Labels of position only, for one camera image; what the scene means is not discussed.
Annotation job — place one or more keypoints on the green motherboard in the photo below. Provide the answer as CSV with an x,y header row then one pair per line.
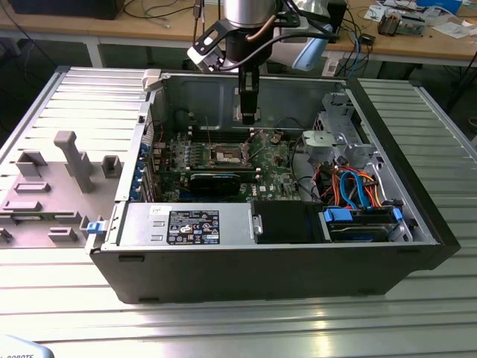
x,y
274,177

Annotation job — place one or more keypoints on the white power adapter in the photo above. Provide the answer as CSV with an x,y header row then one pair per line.
x,y
329,69

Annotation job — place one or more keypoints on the grey parts rack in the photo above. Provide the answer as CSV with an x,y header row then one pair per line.
x,y
56,203

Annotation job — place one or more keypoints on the black PC case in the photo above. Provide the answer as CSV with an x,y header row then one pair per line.
x,y
261,276

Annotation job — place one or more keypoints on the small black adapter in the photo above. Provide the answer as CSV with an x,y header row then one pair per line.
x,y
367,39

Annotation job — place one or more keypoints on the beige case latch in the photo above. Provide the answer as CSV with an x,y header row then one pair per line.
x,y
152,79

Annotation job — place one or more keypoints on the CPU socket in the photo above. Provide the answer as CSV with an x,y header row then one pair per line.
x,y
227,154

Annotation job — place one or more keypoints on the silver drive cage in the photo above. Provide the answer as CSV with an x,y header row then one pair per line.
x,y
350,149

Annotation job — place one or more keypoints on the black RAM slot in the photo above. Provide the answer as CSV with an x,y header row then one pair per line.
x,y
223,130

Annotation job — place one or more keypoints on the wooden desk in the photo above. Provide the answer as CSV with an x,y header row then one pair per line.
x,y
156,26

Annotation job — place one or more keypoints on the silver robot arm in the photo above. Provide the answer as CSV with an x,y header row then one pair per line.
x,y
247,13

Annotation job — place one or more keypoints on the silver power supply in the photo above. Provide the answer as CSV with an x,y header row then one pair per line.
x,y
234,223

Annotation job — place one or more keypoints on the black tower box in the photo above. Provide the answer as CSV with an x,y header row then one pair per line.
x,y
340,22

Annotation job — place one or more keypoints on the metal CPU cooler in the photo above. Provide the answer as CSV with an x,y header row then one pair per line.
x,y
389,24

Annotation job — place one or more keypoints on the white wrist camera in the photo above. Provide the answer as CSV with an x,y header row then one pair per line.
x,y
201,56

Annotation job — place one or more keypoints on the black graphics card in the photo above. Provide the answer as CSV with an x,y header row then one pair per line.
x,y
214,183

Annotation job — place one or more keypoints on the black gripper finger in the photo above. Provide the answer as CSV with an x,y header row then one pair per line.
x,y
249,100

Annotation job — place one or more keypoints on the black equipment box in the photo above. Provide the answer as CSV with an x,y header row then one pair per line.
x,y
63,9

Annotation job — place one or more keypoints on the white printed paper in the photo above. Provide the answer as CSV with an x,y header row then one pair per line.
x,y
374,13

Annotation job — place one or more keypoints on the blue box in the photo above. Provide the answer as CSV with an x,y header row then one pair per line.
x,y
441,5

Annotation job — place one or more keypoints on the hard disk in blue carrier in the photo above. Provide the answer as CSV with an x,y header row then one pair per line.
x,y
357,234

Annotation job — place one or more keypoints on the grey metal device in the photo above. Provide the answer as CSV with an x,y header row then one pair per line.
x,y
413,26

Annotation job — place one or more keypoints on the blue case latch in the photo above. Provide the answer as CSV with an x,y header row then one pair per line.
x,y
95,228

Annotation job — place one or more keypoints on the pale teach pendant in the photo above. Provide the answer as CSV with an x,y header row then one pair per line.
x,y
18,347

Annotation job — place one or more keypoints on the silver CPU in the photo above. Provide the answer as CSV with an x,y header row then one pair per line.
x,y
237,113

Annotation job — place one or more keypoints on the white paper sheet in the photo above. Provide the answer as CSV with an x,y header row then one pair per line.
x,y
452,30

